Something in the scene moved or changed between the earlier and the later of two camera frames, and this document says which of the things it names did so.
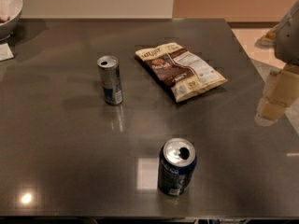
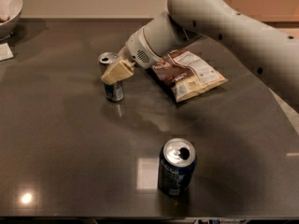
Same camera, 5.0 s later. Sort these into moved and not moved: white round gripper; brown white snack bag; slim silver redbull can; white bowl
Moved: white round gripper
Not moved: white bowl; slim silver redbull can; brown white snack bag
